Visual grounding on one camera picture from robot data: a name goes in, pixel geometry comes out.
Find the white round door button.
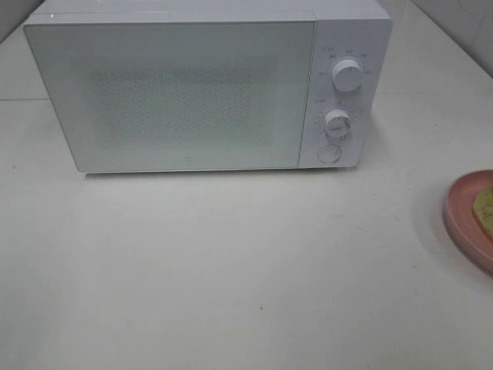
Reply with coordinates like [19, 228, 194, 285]
[317, 145, 342, 163]

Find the pink round plate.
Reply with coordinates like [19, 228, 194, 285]
[443, 169, 492, 276]

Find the toast sandwich with lettuce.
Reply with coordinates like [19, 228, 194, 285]
[473, 186, 493, 236]

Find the white microwave door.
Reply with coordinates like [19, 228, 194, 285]
[25, 22, 315, 173]

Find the white lower timer knob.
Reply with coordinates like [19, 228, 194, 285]
[323, 109, 351, 138]

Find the white microwave oven body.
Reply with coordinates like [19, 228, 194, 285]
[23, 1, 393, 172]

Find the white upper power knob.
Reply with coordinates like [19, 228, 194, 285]
[330, 55, 364, 93]

